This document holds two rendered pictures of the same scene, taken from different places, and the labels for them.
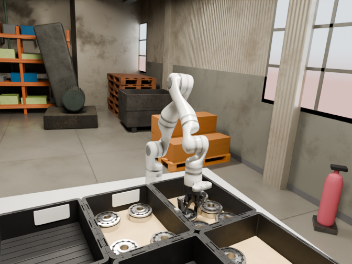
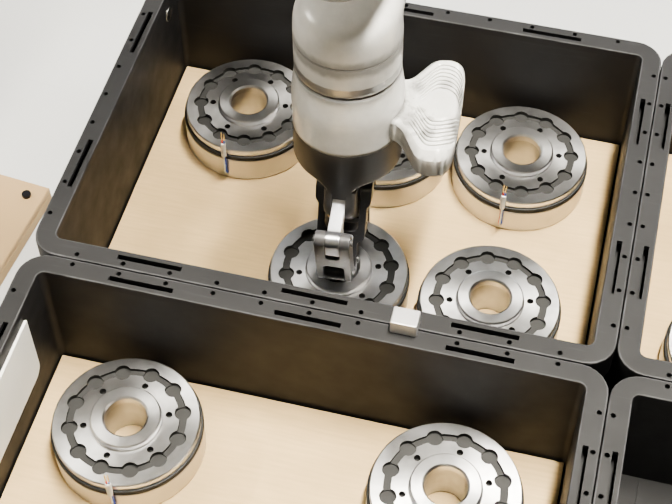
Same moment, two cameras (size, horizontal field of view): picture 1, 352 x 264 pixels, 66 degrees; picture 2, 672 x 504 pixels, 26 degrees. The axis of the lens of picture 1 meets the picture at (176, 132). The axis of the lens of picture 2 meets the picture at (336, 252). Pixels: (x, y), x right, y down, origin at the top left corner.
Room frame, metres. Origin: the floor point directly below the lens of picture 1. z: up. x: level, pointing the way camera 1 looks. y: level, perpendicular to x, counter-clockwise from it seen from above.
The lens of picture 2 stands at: (0.58, 0.39, 1.72)
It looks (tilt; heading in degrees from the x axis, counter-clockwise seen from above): 53 degrees down; 315
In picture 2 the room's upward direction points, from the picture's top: straight up
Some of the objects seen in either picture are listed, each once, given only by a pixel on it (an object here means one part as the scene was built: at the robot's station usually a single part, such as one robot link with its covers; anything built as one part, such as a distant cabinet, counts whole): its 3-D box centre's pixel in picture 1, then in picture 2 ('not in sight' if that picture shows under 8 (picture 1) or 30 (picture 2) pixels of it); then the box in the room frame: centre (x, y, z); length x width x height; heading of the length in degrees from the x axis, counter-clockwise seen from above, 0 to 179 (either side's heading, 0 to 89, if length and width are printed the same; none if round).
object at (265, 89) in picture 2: not in sight; (249, 102); (1.19, -0.12, 0.86); 0.05 x 0.05 x 0.01
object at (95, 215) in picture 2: (197, 208); (361, 197); (1.06, -0.11, 0.87); 0.40 x 0.30 x 0.11; 31
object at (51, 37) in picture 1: (68, 74); not in sight; (5.65, 2.25, 1.01); 1.16 x 1.15 x 2.02; 26
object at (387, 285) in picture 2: (184, 213); (338, 271); (1.03, -0.06, 0.86); 0.10 x 0.10 x 0.01
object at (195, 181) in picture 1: (196, 177); (376, 86); (1.03, -0.09, 1.03); 0.11 x 0.09 x 0.06; 35
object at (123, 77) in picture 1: (130, 94); not in sight; (7.00, 1.21, 0.48); 1.35 x 0.94 x 0.96; 26
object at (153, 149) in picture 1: (154, 156); not in sight; (1.41, 0.11, 0.96); 0.09 x 0.09 x 0.17; 33
